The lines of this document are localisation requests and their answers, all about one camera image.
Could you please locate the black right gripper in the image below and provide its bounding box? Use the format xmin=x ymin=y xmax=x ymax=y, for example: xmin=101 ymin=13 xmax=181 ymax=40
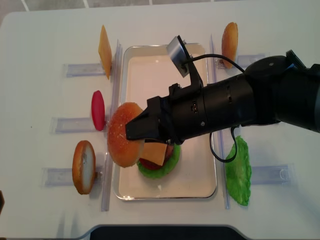
xmin=125 ymin=83 xmax=208 ymax=145

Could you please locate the sesame bun top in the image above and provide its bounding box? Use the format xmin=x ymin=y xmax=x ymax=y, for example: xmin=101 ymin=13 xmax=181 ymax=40
xmin=107 ymin=102 xmax=145 ymax=168

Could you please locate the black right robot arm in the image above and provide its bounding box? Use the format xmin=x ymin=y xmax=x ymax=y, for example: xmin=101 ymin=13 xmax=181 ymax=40
xmin=125 ymin=50 xmax=320 ymax=145

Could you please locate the cheese slice in burger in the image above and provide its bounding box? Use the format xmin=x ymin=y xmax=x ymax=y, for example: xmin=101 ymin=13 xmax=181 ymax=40
xmin=140 ymin=142 xmax=167 ymax=166

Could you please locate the meat patty in burger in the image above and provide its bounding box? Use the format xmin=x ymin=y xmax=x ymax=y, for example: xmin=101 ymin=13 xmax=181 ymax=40
xmin=164 ymin=144 xmax=174 ymax=160

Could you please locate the green lettuce in burger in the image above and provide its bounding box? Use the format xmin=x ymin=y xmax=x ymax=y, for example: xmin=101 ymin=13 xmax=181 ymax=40
xmin=136 ymin=144 xmax=181 ymax=179

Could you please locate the red tomato slice on rack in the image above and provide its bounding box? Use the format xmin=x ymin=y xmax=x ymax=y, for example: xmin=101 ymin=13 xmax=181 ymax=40
xmin=91 ymin=90 xmax=106 ymax=131

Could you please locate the yellow cheese slice on rack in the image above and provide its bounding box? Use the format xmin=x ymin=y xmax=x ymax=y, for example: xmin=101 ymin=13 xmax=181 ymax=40
xmin=98 ymin=25 xmax=113 ymax=80

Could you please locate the green lettuce on rack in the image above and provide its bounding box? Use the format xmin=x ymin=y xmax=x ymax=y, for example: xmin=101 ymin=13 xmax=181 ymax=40
xmin=225 ymin=135 xmax=252 ymax=207

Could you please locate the white metal tray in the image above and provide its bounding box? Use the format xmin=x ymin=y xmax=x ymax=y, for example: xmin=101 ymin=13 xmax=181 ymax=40
xmin=112 ymin=45 xmax=217 ymax=201

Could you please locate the bun bottom slice on rack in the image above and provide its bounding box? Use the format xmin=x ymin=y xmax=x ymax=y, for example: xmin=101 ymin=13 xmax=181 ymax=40
xmin=72 ymin=140 xmax=96 ymax=195

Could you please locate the clear acrylic left food rack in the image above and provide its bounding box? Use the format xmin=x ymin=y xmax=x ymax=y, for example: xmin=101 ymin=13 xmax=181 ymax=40
xmin=41 ymin=38 xmax=124 ymax=212

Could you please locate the clear acrylic food rack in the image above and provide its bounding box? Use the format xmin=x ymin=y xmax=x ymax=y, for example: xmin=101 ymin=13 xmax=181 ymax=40
xmin=208 ymin=33 xmax=296 ymax=210
xmin=41 ymin=38 xmax=124 ymax=212

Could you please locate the bun top on right rack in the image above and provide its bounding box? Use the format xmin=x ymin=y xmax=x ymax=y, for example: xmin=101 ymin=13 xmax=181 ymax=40
xmin=221 ymin=22 xmax=238 ymax=62

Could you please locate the clear acrylic right food rack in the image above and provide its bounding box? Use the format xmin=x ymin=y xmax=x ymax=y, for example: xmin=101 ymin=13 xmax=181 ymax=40
xmin=208 ymin=33 xmax=296 ymax=210

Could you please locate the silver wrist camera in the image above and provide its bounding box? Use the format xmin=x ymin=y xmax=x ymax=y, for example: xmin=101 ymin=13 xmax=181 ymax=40
xmin=166 ymin=35 xmax=189 ymax=78

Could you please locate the black camera cable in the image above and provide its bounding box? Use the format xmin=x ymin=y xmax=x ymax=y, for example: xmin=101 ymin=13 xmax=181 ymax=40
xmin=181 ymin=53 xmax=247 ymax=163

